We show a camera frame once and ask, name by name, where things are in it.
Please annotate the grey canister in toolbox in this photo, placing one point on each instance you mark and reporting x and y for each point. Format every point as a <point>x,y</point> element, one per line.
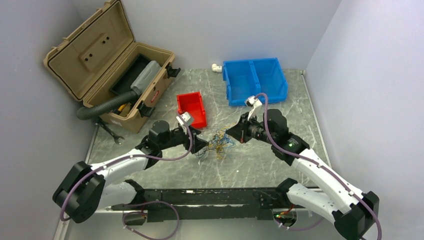
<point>144,79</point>

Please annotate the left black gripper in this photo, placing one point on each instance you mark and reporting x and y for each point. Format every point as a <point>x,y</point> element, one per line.
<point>197,144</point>

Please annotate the black metal wrench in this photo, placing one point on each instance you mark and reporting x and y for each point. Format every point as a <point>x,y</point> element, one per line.
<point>117,138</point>

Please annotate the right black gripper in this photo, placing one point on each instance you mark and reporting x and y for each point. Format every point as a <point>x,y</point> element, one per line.
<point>241,136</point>

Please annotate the red plastic bin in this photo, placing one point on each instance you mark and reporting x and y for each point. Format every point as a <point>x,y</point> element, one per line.
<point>193,104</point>

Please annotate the blue divided plastic bin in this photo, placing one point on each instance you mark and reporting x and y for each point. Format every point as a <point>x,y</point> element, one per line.
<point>249,77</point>

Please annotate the black aluminium base frame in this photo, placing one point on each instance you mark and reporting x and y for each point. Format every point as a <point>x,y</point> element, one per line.
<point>261,203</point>

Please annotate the tan open toolbox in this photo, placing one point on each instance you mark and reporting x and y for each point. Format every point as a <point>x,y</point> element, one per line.
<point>93,57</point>

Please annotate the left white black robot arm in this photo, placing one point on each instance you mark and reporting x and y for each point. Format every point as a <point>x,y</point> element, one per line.
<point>87,188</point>

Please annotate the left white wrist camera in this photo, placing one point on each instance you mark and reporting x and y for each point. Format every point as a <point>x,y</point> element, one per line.
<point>185,119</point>

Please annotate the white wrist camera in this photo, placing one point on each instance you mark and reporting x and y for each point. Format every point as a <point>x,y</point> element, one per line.
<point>185,119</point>
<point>255,104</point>

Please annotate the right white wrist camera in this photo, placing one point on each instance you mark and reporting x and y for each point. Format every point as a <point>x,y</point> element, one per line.
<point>255,104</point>

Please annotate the white pipe elbow fitting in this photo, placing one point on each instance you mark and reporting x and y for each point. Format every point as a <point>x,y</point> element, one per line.
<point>217,68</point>

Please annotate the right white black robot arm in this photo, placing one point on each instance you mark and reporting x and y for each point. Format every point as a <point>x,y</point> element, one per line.
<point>351,210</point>

